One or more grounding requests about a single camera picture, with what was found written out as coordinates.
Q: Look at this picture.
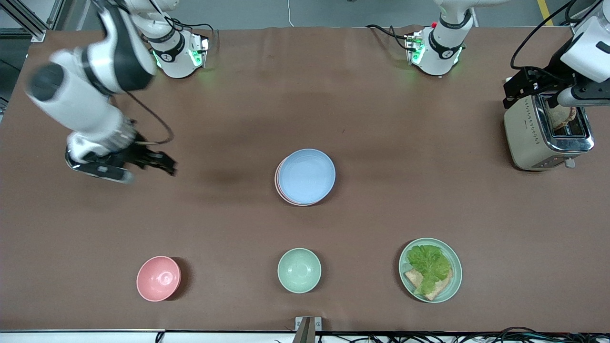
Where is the beige chrome toaster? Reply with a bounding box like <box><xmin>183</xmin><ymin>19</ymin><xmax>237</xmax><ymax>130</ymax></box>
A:
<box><xmin>504</xmin><ymin>93</ymin><xmax>595</xmax><ymax>171</ymax></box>

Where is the brown bread slice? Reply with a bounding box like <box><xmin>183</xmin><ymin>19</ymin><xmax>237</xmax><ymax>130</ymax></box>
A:
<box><xmin>404</xmin><ymin>268</ymin><xmax>453</xmax><ymax>301</ymax></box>

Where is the green lettuce leaf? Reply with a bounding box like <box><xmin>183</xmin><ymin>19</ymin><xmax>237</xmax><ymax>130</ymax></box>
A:
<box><xmin>406</xmin><ymin>244</ymin><xmax>452</xmax><ymax>295</ymax></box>

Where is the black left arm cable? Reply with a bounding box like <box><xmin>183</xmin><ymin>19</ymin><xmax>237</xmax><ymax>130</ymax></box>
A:
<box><xmin>510</xmin><ymin>0</ymin><xmax>589</xmax><ymax>73</ymax></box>

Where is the green plate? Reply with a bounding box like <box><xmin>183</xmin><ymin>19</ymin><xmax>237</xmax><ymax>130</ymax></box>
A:
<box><xmin>399</xmin><ymin>238</ymin><xmax>463</xmax><ymax>303</ymax></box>

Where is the pink plate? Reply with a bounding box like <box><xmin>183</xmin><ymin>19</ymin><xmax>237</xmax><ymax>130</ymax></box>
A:
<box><xmin>275</xmin><ymin>160</ymin><xmax>315</xmax><ymax>207</ymax></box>

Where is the arm base connector panel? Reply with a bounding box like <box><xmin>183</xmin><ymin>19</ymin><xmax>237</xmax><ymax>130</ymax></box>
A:
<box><xmin>405</xmin><ymin>31</ymin><xmax>425</xmax><ymax>66</ymax></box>
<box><xmin>190</xmin><ymin>36</ymin><xmax>210</xmax><ymax>68</ymax></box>

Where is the black cable bundle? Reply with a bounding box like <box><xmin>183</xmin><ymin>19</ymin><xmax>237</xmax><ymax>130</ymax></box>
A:
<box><xmin>315</xmin><ymin>326</ymin><xmax>610</xmax><ymax>343</ymax></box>

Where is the black base cable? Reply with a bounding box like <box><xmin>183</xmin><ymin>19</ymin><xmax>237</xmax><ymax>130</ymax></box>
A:
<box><xmin>174</xmin><ymin>19</ymin><xmax>216</xmax><ymax>48</ymax></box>
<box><xmin>366</xmin><ymin>24</ymin><xmax>411</xmax><ymax>50</ymax></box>

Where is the brown toast slice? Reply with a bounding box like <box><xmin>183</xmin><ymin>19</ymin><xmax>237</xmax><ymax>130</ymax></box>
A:
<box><xmin>547</xmin><ymin>106</ymin><xmax>577</xmax><ymax>130</ymax></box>

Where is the beige plate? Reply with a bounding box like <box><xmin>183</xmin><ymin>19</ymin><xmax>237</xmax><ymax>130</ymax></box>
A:
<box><xmin>279</xmin><ymin>194</ymin><xmax>317</xmax><ymax>207</ymax></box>

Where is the small green bowl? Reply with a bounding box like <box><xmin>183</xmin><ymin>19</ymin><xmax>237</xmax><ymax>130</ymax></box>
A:
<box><xmin>277</xmin><ymin>248</ymin><xmax>322</xmax><ymax>293</ymax></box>

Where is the small pink bowl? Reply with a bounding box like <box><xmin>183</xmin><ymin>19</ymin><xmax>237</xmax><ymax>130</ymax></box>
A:
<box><xmin>136</xmin><ymin>256</ymin><xmax>182</xmax><ymax>302</ymax></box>

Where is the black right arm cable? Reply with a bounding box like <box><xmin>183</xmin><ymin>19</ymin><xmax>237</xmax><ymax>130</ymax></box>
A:
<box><xmin>125</xmin><ymin>91</ymin><xmax>173</xmax><ymax>146</ymax></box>

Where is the light blue plate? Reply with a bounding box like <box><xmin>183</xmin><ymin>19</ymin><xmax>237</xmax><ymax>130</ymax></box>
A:
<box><xmin>277</xmin><ymin>149</ymin><xmax>336</xmax><ymax>205</ymax></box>

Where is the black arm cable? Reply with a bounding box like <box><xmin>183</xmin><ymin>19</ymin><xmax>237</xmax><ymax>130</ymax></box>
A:
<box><xmin>510</xmin><ymin>0</ymin><xmax>589</xmax><ymax>73</ymax></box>
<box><xmin>125</xmin><ymin>91</ymin><xmax>173</xmax><ymax>146</ymax></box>

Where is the grey metal camera bracket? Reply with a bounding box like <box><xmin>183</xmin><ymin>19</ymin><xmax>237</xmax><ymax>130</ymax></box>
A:
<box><xmin>295</xmin><ymin>316</ymin><xmax>322</xmax><ymax>343</ymax></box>

